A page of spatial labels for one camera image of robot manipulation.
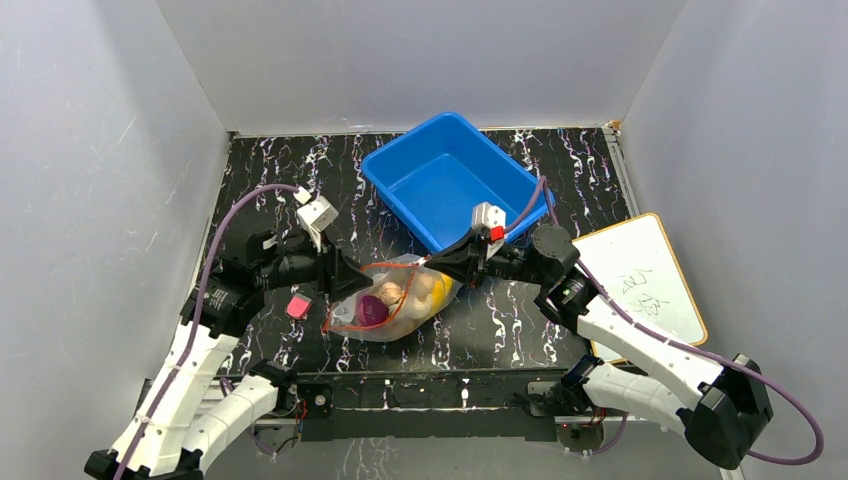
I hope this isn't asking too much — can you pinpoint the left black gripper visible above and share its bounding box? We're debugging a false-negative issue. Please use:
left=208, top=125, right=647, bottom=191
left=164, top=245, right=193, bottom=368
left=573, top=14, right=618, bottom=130
left=256, top=225, right=373, bottom=300

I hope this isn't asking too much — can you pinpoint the yellow mango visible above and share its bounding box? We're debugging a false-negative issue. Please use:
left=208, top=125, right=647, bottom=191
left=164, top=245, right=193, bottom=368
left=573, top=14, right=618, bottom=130
left=433, top=274, right=458, bottom=302

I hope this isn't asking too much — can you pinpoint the purple onion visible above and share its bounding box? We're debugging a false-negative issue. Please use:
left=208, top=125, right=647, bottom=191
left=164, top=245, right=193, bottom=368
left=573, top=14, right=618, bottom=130
left=355, top=294, right=390, bottom=327

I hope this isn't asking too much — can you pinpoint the white mushroom piece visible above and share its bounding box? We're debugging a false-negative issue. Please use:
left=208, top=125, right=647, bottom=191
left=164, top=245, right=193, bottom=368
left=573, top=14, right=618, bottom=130
left=409, top=273, right=436, bottom=300

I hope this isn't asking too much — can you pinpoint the clear zip top bag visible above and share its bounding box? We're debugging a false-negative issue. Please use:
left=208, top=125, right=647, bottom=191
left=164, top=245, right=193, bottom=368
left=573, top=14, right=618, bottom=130
left=322, top=254, right=461, bottom=343

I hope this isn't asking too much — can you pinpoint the blue plastic bin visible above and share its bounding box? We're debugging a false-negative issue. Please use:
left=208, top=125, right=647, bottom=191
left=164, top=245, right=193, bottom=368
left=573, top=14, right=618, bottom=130
left=362, top=112, right=548, bottom=253

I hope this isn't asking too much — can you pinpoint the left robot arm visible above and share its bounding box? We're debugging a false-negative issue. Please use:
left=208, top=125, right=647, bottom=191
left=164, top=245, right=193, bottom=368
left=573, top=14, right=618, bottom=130
left=84, top=227, right=372, bottom=479

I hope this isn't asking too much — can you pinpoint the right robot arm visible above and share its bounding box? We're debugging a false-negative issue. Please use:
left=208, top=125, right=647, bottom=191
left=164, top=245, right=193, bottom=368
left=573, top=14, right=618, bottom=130
left=425, top=224, right=773, bottom=470

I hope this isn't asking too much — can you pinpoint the pink eraser block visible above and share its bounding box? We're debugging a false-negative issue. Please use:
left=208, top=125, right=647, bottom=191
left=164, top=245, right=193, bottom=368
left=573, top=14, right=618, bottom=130
left=285, top=293, right=313, bottom=321

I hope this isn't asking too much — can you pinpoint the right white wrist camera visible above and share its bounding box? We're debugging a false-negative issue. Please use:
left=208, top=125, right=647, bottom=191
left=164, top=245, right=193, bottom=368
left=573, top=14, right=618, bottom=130
left=471, top=202, right=506, bottom=259

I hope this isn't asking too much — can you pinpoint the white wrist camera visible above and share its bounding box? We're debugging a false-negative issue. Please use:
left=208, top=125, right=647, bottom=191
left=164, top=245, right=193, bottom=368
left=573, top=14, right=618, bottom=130
left=294, top=187, right=338, bottom=253
left=471, top=202, right=506, bottom=259

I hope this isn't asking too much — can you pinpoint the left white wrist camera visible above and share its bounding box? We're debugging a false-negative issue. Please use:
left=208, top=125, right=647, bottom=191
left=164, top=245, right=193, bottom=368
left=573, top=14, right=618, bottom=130
left=294, top=187, right=338, bottom=253

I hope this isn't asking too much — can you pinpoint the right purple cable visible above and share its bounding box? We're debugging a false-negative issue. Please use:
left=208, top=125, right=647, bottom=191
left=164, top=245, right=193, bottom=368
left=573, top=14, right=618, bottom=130
left=500, top=174, right=825, bottom=466

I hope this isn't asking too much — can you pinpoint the purple cable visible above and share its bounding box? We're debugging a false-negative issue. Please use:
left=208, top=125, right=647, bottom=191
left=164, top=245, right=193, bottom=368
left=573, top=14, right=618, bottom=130
left=500, top=174, right=825, bottom=466
left=109, top=184, right=313, bottom=480

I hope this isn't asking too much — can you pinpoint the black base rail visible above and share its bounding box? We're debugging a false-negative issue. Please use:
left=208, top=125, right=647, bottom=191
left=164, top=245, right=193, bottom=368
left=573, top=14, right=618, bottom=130
left=231, top=360, right=631, bottom=445

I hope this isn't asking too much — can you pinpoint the white board wooden frame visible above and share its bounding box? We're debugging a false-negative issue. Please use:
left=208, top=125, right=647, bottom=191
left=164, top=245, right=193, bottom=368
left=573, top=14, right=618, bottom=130
left=573, top=213, right=709, bottom=346

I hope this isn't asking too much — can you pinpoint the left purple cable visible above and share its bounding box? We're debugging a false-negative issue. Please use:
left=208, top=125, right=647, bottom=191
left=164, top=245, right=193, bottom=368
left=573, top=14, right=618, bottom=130
left=109, top=184, right=313, bottom=480

